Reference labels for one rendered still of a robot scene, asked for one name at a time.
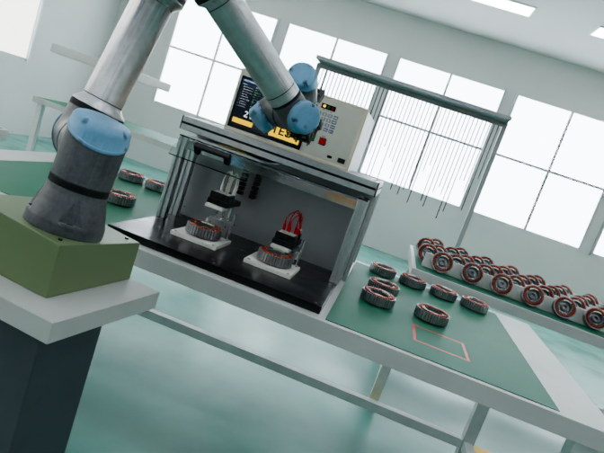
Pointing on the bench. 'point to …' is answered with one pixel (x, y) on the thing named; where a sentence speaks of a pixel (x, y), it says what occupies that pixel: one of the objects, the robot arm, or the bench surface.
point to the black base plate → (232, 262)
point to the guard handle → (212, 152)
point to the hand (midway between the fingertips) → (307, 134)
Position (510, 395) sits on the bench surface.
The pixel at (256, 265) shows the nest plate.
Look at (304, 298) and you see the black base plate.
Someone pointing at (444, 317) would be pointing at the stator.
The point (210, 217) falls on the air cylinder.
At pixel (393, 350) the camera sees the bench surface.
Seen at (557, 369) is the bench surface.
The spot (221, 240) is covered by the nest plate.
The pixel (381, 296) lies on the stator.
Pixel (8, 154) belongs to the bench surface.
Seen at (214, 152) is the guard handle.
